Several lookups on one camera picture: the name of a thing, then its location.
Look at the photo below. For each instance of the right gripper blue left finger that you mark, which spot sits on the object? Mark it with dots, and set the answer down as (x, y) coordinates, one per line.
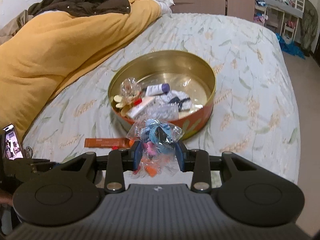
(137, 153)

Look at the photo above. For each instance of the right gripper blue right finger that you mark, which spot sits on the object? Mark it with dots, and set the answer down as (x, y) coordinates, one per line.
(180, 153)

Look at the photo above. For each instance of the clear bag with blue accessories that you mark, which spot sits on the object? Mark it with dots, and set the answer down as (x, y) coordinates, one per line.
(164, 136)

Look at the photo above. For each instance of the clear plastic toothpick box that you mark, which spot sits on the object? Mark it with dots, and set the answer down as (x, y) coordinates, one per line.
(167, 112)

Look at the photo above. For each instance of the cream flower hair clip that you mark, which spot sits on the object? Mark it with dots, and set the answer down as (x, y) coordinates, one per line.
(123, 105)

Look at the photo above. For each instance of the clear bag with brown trinkets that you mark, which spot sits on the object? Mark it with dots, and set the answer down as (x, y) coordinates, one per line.
(130, 89)

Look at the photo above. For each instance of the white purple cream tube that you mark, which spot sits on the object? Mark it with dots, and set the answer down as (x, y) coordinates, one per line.
(159, 89)

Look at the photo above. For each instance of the white Face tissue pack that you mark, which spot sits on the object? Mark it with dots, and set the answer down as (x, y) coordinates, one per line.
(136, 111)

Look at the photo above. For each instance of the clear bag with lace accessories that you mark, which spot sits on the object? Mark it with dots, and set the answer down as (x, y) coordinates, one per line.
(186, 92)

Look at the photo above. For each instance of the person's hand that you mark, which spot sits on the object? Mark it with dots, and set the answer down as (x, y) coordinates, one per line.
(5, 198)

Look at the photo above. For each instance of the orange tube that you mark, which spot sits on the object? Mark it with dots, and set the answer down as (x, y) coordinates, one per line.
(146, 163)

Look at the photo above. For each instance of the smartphone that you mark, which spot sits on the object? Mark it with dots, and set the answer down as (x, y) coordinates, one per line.
(12, 146)

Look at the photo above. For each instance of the brown snack bar sachet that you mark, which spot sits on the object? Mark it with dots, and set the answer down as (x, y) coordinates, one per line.
(106, 142)

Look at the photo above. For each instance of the round decorated metal tin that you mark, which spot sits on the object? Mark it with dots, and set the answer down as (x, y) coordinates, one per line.
(158, 67)

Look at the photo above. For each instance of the floral bed quilt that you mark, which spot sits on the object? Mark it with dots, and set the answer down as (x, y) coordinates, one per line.
(255, 112)

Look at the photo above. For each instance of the yellow fleece blanket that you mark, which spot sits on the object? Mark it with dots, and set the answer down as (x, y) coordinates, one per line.
(54, 49)

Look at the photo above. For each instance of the blue plastic bag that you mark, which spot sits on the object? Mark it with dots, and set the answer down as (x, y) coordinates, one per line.
(290, 48)

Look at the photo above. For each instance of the dark brown puffer jacket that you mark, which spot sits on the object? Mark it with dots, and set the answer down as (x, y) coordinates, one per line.
(81, 8)

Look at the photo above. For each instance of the white desk shelf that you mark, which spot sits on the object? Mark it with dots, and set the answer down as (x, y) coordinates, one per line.
(280, 16)

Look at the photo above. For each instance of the green hanging jacket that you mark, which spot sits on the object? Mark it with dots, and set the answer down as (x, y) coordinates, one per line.
(308, 27)

